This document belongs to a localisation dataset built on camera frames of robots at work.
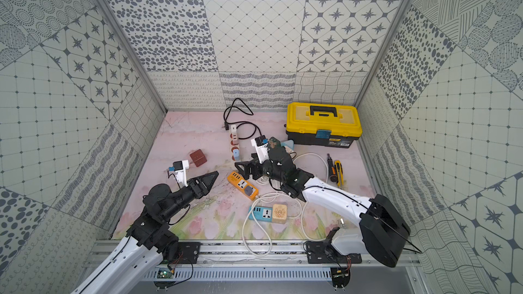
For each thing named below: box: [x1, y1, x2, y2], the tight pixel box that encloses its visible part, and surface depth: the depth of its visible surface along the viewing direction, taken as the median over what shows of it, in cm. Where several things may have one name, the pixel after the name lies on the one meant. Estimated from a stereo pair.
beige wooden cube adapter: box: [272, 203, 288, 224], surface depth 78 cm
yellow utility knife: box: [334, 159, 344, 187], surface depth 97 cm
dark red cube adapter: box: [189, 149, 208, 168], surface depth 97 cm
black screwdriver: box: [326, 153, 338, 183], surface depth 97 cm
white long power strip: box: [229, 124, 240, 162], surface depth 103 cm
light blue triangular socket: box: [280, 139, 295, 151], surface depth 103 cm
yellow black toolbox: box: [285, 102, 363, 149], surface depth 97 cm
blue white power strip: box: [247, 206, 274, 223], surface depth 82 cm
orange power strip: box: [227, 171, 260, 201], surface depth 90 cm
